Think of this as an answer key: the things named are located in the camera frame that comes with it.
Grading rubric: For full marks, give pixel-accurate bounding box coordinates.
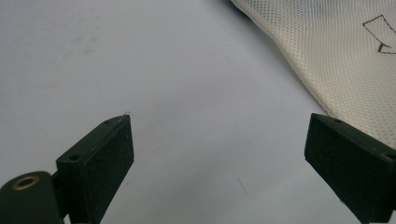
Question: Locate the cream mesh zipper bag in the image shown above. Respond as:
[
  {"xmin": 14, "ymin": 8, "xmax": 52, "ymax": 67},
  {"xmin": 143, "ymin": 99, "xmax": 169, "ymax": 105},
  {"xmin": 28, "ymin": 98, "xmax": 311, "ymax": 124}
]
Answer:
[{"xmin": 230, "ymin": 0, "xmax": 396, "ymax": 149}]

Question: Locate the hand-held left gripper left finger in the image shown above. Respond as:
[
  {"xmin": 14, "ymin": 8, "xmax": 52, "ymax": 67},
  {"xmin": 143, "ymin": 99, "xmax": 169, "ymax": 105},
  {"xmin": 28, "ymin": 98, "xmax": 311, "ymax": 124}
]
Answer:
[{"xmin": 55, "ymin": 113, "xmax": 135, "ymax": 224}]

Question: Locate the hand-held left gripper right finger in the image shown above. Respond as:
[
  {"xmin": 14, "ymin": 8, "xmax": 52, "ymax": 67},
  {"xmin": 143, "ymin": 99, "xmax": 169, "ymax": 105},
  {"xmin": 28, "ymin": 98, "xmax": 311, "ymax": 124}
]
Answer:
[{"xmin": 304, "ymin": 112, "xmax": 396, "ymax": 224}]

